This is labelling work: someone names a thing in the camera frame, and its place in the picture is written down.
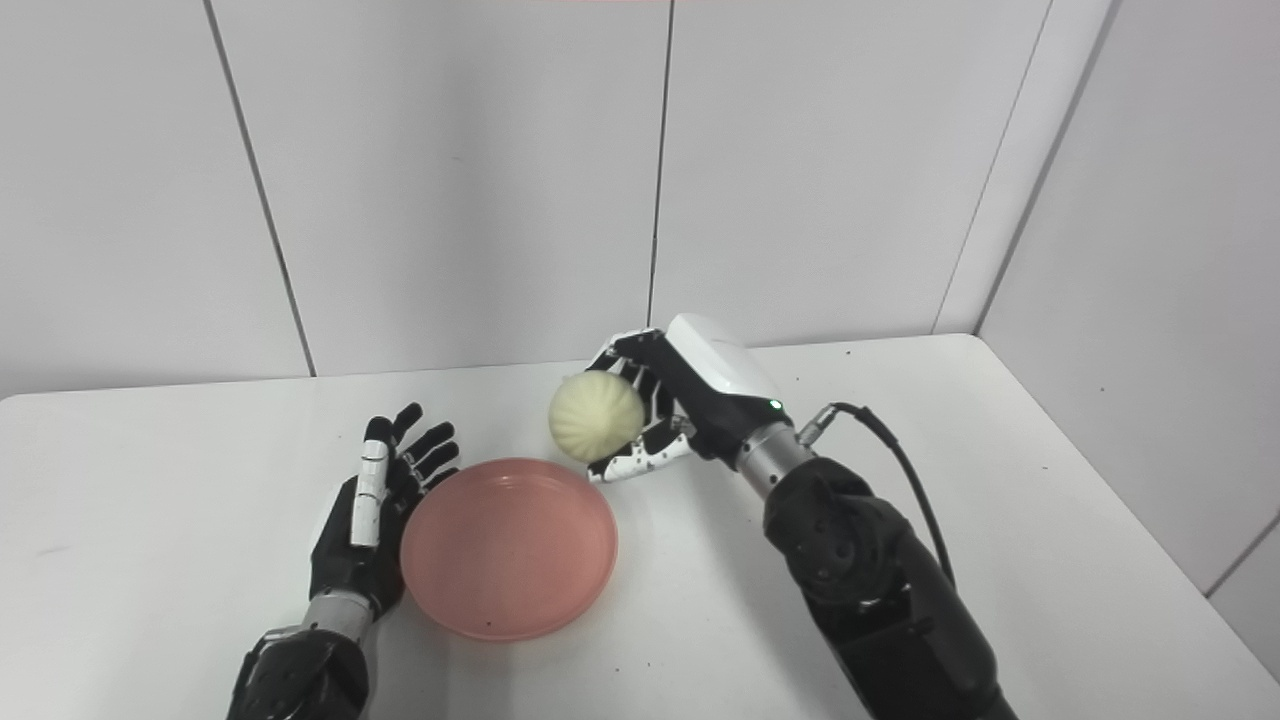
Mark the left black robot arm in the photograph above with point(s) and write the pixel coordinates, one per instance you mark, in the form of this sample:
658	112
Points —
300	675

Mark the pink round plate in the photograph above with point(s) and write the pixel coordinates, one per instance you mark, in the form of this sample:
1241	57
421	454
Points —
508	550

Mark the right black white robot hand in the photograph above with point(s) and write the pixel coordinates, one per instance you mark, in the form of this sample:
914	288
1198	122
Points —
715	395

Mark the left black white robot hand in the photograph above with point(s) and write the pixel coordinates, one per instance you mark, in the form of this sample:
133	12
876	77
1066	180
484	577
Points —
345	570

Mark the cream steamed bun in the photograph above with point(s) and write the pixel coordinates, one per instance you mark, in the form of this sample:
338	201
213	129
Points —
595	417

